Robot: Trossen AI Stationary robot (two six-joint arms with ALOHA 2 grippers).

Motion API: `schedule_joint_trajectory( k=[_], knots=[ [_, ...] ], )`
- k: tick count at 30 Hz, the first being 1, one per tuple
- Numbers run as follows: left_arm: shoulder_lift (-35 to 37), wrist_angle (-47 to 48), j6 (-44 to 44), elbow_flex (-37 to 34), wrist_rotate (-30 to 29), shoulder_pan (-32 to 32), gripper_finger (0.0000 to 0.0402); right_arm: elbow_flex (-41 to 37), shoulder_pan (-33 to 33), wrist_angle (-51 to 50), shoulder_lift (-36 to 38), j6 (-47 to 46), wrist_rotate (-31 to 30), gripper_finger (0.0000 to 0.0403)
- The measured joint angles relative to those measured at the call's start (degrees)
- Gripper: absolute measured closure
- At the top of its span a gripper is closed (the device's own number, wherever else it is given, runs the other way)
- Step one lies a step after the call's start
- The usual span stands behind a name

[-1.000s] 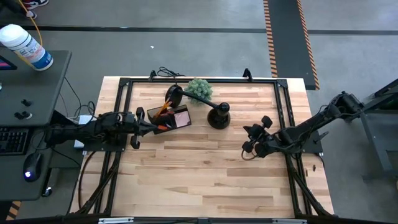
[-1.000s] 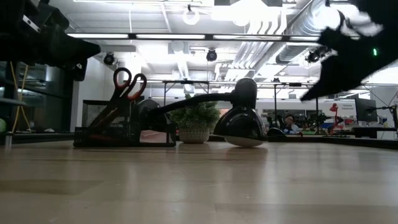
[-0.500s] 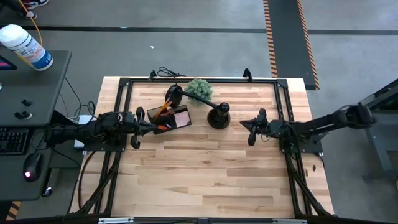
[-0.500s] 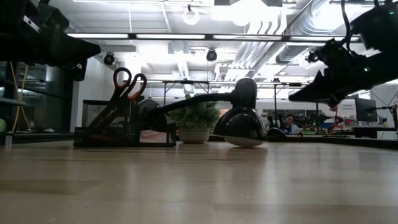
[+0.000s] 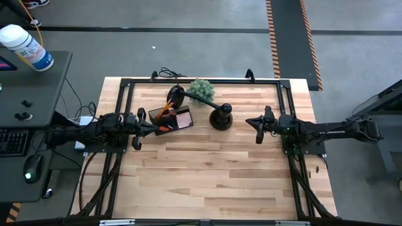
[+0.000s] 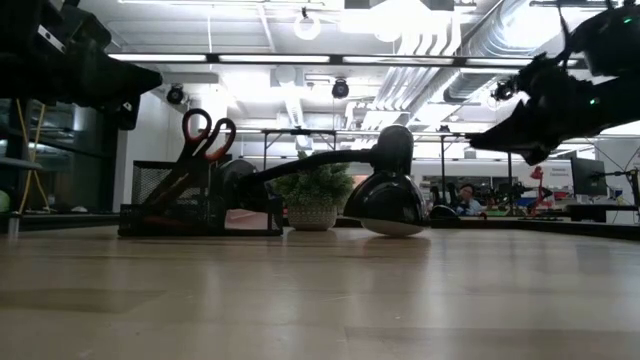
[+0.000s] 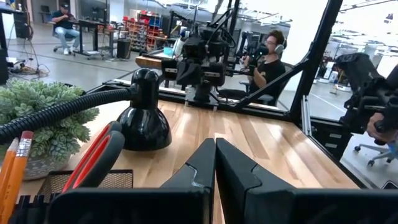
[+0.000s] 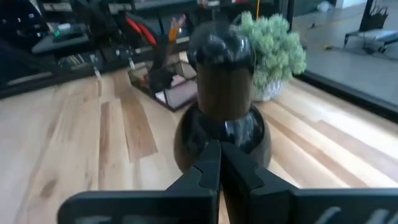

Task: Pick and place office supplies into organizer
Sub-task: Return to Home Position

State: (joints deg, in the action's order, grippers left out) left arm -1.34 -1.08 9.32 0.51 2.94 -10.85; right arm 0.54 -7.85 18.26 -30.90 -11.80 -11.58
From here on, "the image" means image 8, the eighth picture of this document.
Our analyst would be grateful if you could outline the red and black scissors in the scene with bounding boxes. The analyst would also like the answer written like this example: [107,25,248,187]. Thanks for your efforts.
[125,17,159,47]

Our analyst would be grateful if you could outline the green potted artificial plant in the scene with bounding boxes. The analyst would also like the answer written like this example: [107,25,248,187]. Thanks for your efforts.
[238,11,308,103]

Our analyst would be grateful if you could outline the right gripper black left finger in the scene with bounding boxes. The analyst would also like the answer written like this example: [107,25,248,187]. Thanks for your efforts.
[57,139,223,224]

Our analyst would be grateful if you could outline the black gooseneck desk lamp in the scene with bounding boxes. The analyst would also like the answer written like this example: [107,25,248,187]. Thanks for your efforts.
[172,19,273,175]

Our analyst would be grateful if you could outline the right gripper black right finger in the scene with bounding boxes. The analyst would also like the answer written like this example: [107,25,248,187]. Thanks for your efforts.
[221,141,398,224]

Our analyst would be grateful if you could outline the pink sticky note pad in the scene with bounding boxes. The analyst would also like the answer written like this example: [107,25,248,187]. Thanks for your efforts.
[154,73,199,110]

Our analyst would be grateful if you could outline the black mesh desk organizer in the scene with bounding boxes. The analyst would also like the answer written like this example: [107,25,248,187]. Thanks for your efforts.
[127,39,200,113]

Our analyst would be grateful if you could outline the low grey platform cart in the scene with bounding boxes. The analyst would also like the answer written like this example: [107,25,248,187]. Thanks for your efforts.
[343,28,398,54]

